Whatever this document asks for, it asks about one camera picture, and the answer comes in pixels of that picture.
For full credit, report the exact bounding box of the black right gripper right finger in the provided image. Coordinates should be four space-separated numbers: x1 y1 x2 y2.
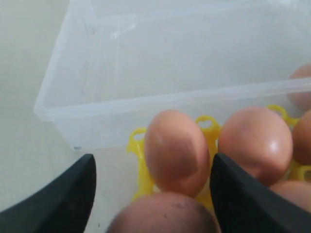
209 153 311 233

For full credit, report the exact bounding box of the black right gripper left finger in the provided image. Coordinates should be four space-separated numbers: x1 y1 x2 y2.
0 154 97 233

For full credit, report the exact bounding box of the brown egg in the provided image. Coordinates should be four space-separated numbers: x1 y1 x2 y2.
270 181 311 213
218 107 293 186
292 111 311 165
106 192 220 233

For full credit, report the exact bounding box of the brown egg top back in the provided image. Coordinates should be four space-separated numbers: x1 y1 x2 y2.
106 192 220 233

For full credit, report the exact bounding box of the brown egg front corner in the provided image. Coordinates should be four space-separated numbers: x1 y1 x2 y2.
144 110 209 197

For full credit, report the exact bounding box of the yellow plastic egg tray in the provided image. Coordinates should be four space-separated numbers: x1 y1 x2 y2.
127 104 311 212

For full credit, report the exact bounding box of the brown egg edge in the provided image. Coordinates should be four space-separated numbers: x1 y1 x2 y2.
288 63 311 112

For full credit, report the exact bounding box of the clear plastic storage box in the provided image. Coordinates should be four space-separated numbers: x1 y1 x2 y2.
34 0 311 150

